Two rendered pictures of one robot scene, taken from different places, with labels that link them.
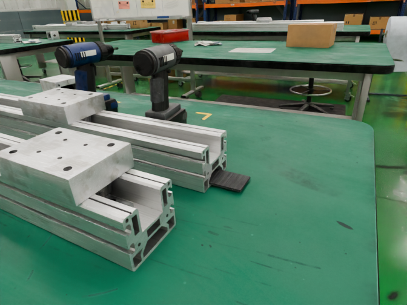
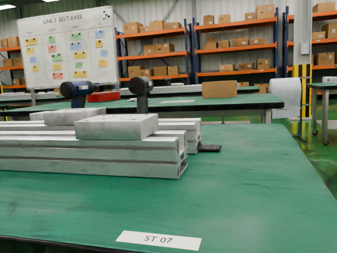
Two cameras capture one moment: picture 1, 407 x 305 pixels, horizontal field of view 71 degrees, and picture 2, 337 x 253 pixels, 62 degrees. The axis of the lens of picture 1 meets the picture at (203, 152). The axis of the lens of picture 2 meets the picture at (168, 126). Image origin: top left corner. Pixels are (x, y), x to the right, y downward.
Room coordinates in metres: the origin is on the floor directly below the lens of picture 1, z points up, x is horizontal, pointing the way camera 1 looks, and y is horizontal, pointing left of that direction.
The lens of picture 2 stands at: (-0.27, 0.22, 0.99)
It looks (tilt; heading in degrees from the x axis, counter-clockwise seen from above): 10 degrees down; 348
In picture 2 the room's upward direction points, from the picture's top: 4 degrees counter-clockwise
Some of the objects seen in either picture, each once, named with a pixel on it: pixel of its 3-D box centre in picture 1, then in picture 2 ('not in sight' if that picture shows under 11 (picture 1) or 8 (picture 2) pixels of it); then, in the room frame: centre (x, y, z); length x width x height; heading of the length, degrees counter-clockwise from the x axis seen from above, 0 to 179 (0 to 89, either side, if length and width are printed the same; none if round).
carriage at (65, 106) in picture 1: (64, 109); (76, 120); (0.66, 0.33, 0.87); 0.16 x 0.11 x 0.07; 61
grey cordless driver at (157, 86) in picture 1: (167, 88); (145, 106); (0.75, 0.09, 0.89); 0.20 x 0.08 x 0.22; 156
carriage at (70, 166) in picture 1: (68, 168); (118, 131); (0.37, 0.20, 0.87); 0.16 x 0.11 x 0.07; 61
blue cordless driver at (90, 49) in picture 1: (97, 80); (85, 108); (0.89, 0.32, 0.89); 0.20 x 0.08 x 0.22; 145
